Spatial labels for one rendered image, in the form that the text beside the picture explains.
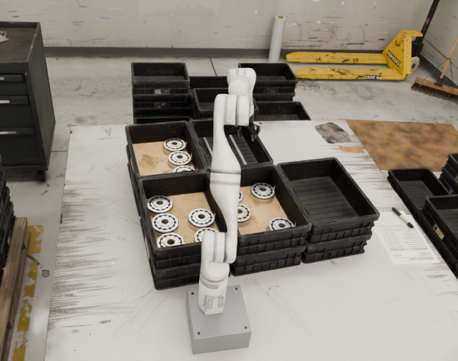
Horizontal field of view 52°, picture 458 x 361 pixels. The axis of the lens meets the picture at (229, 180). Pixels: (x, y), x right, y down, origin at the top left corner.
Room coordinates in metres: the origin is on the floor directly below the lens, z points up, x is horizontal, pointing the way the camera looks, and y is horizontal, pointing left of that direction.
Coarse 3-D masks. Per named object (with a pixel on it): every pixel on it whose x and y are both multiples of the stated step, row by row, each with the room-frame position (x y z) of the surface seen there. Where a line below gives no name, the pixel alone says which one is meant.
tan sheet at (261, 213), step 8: (248, 192) 1.57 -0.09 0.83; (248, 200) 1.52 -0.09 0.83; (256, 208) 1.47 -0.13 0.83; (264, 208) 1.48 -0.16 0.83; (272, 208) 1.48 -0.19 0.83; (280, 208) 1.49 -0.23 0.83; (256, 216) 1.42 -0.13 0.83; (264, 216) 1.43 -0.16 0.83; (272, 216) 1.43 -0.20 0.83; (280, 216) 1.44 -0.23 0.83; (248, 224) 1.37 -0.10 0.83; (256, 224) 1.38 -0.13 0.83; (264, 224) 1.38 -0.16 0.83; (240, 232) 1.32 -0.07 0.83; (248, 232) 1.33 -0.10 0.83; (256, 232) 1.33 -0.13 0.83
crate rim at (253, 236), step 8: (240, 168) 1.60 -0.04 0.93; (248, 168) 1.61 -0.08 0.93; (280, 176) 1.58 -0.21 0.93; (288, 192) 1.49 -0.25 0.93; (296, 200) 1.44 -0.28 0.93; (304, 216) 1.35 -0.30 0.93; (264, 232) 1.24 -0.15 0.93; (272, 232) 1.24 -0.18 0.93; (280, 232) 1.25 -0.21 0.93; (288, 232) 1.26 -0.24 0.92; (296, 232) 1.27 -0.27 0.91; (240, 240) 1.19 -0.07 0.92; (248, 240) 1.20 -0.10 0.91
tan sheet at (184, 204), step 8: (200, 192) 1.53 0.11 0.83; (176, 200) 1.46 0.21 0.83; (184, 200) 1.47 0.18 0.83; (192, 200) 1.47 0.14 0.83; (200, 200) 1.48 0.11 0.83; (176, 208) 1.41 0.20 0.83; (184, 208) 1.42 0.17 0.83; (192, 208) 1.42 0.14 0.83; (208, 208) 1.43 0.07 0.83; (176, 216) 1.36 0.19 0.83; (184, 216) 1.37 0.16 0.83; (184, 224) 1.32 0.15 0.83; (184, 232) 1.28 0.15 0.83; (192, 232) 1.29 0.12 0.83; (184, 240) 1.24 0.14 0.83; (192, 240) 1.25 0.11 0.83
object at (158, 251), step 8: (160, 176) 1.48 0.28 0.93; (168, 176) 1.49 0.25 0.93; (176, 176) 1.49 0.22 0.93; (184, 176) 1.51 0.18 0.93; (208, 176) 1.52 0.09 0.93; (144, 192) 1.37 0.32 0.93; (144, 200) 1.33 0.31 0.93; (144, 208) 1.29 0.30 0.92; (152, 232) 1.18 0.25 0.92; (152, 240) 1.13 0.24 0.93; (160, 248) 1.10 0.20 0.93; (168, 248) 1.10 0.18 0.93; (176, 248) 1.11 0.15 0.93; (184, 248) 1.12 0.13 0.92; (192, 248) 1.13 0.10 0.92; (200, 248) 1.14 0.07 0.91
